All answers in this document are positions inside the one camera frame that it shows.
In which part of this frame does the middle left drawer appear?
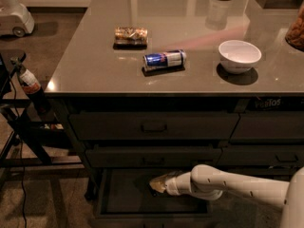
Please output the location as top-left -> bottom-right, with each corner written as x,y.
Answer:
85,146 -> 221,168

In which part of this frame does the middle right drawer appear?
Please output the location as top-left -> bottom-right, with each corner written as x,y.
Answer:
218,145 -> 304,166

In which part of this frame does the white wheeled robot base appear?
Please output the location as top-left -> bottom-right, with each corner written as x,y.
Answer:
0,0 -> 34,37

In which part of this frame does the fire extinguisher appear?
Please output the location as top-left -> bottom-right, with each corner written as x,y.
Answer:
10,57 -> 50,115

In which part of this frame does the black cable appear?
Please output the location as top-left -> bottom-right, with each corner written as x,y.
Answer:
6,69 -> 29,228

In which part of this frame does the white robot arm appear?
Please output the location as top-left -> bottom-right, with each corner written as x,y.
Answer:
149,164 -> 304,228

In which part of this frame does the bottom right drawer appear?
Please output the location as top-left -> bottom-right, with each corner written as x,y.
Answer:
220,166 -> 299,178

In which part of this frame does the jar of nuts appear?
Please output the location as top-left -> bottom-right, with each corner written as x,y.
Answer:
285,1 -> 304,51

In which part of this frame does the white bowl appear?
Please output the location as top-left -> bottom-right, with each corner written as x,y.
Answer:
218,40 -> 262,74

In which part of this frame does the black metal stand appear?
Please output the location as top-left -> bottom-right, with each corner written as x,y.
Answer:
0,49 -> 82,168

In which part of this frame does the red bull can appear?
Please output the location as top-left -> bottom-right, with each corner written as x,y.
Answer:
143,49 -> 187,71

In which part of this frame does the open bottom drawer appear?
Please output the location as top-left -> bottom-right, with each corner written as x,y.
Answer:
89,168 -> 216,228

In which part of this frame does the brown snack bar packet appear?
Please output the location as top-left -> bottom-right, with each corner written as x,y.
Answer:
114,27 -> 148,46

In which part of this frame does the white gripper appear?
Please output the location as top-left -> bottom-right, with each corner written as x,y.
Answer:
149,171 -> 181,196

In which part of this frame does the top left drawer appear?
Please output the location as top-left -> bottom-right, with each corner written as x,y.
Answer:
69,112 -> 238,141

